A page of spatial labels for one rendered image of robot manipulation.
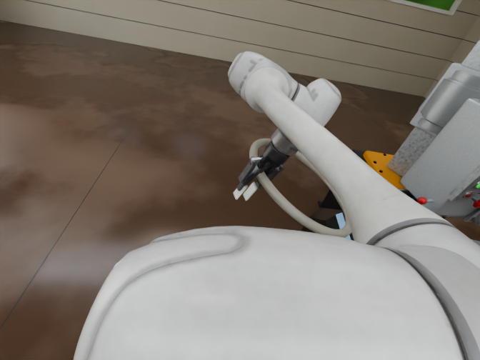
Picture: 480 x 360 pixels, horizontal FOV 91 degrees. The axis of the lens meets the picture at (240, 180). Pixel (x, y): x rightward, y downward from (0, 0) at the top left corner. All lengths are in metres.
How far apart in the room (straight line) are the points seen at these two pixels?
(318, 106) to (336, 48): 6.71
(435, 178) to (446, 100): 0.81
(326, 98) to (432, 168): 0.74
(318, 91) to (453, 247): 0.47
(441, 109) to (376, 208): 1.69
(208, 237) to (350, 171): 0.26
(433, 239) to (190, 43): 6.77
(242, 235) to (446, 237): 0.18
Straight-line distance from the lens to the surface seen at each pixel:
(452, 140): 1.24
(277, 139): 0.68
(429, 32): 8.35
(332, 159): 0.39
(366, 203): 0.32
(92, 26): 7.50
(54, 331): 1.95
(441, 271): 0.21
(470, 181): 1.17
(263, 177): 0.74
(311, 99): 0.64
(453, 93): 1.96
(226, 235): 0.16
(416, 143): 2.12
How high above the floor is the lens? 1.73
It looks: 40 degrees down
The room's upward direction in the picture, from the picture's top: 13 degrees clockwise
